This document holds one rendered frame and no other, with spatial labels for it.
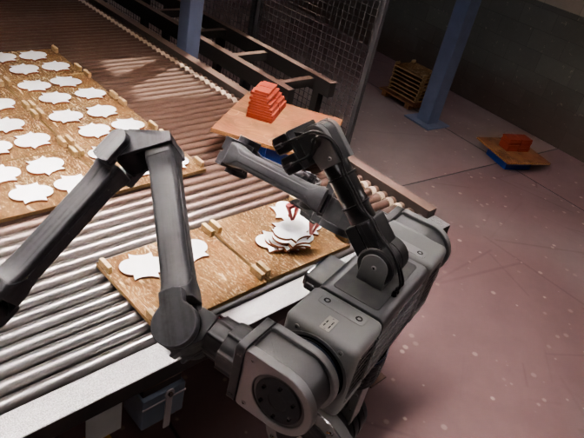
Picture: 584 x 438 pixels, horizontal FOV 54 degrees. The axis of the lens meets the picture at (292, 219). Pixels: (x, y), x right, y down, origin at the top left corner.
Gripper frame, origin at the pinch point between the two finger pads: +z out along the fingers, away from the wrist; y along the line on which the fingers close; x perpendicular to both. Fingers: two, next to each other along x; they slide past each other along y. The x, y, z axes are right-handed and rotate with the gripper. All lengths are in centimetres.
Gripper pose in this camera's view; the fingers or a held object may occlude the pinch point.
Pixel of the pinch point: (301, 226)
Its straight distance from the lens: 207.3
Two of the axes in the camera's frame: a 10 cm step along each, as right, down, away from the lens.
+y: -6.9, -5.1, 5.1
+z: -1.8, 8.1, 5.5
